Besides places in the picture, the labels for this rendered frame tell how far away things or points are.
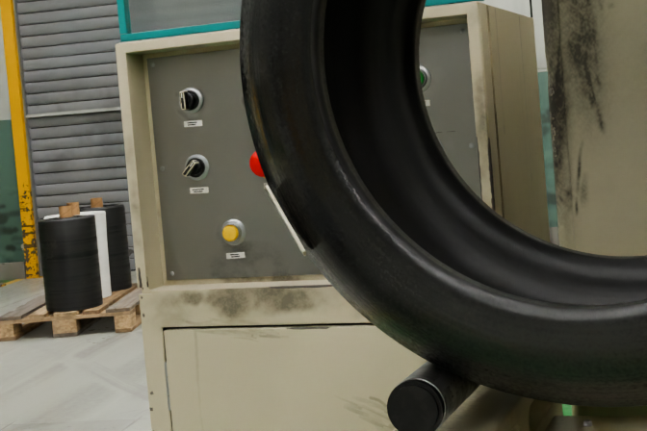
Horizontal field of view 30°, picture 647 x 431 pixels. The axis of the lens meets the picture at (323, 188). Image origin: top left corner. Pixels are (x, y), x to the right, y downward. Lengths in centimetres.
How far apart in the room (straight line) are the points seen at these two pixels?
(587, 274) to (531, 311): 27
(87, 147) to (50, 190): 52
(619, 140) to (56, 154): 969
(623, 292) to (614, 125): 19
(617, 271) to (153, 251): 88
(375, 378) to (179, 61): 55
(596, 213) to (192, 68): 76
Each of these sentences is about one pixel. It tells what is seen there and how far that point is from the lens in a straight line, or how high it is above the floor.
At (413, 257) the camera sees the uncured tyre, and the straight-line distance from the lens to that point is 90.
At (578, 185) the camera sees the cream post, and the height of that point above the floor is 104.
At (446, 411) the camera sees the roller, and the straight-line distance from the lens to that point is 94.
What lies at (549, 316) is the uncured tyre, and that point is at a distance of 88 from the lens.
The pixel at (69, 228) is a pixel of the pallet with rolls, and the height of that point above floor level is 64.
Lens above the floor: 112
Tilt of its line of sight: 3 degrees down
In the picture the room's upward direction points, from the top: 5 degrees counter-clockwise
